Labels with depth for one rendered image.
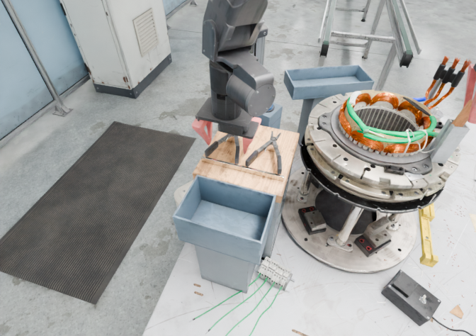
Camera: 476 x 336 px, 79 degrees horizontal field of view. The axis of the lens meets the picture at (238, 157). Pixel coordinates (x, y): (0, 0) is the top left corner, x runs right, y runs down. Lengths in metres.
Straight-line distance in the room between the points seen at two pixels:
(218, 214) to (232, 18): 0.39
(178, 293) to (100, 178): 1.51
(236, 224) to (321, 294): 0.30
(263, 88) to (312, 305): 0.54
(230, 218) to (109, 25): 2.22
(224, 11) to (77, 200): 1.83
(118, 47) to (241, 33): 2.27
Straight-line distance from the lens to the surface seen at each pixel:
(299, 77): 0.99
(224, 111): 0.53
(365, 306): 0.82
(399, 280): 0.82
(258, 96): 0.44
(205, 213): 0.64
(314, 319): 0.78
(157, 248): 1.76
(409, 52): 2.06
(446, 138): 0.66
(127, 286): 1.71
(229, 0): 0.43
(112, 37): 2.68
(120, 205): 1.98
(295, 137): 0.69
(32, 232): 2.11
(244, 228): 0.61
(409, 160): 0.66
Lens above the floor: 1.51
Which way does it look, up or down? 45 degrees down
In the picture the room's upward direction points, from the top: straight up
